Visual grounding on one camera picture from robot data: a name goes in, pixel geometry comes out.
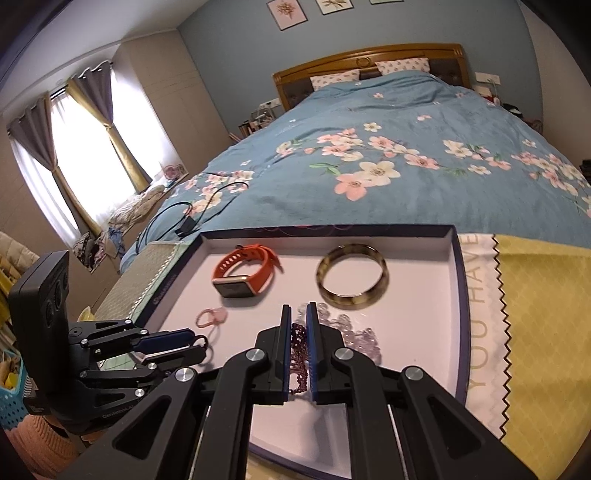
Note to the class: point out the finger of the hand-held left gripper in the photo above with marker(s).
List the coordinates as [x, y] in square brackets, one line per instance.
[161, 340]
[180, 356]

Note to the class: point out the black charger adapter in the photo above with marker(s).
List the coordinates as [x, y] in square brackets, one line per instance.
[187, 229]

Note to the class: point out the wooden bed headboard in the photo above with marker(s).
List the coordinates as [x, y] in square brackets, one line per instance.
[323, 57]

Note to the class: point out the small pink fan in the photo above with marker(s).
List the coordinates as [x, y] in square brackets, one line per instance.
[171, 171]

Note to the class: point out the grey yellow curtain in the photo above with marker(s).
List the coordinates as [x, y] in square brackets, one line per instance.
[34, 147]
[99, 101]

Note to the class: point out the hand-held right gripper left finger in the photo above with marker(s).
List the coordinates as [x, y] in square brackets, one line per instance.
[289, 369]

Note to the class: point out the pink framed flower picture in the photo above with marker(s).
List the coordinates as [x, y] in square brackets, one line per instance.
[286, 13]

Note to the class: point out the dark blue cardboard box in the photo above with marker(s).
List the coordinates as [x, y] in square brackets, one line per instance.
[415, 277]

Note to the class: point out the white sheer curtain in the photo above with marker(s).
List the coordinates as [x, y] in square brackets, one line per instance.
[78, 152]

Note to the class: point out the heap of mixed clothes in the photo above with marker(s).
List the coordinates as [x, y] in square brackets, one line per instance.
[94, 249]

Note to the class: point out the crumpled beige bedding pile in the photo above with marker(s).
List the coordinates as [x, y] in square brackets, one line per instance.
[136, 207]

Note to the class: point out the orange smart watch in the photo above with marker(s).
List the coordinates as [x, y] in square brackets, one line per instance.
[233, 288]

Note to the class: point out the white framed flower picture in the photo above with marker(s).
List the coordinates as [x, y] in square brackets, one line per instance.
[333, 5]

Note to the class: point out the olive tortoiseshell bangle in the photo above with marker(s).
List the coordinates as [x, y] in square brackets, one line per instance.
[351, 301]

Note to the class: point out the white wall socket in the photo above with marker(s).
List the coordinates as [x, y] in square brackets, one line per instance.
[268, 102]
[487, 77]

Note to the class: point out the bedside clutter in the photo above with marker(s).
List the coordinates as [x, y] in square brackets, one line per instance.
[512, 108]

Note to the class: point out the blue floral duvet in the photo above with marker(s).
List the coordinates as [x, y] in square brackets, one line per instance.
[415, 115]

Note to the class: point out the beige wardrobe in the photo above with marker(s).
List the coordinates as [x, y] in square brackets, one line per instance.
[175, 101]

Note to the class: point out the cluster of bedside bottles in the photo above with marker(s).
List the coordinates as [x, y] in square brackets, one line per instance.
[258, 122]

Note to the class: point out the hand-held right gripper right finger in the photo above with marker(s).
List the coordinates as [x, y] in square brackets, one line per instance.
[310, 360]

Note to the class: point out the blue plastic basket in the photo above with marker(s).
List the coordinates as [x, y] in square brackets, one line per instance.
[11, 406]

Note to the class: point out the pink knitted cushion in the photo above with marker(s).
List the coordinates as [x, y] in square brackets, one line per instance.
[41, 452]

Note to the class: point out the patterned white pillow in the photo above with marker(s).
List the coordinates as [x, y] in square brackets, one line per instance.
[334, 79]
[404, 66]

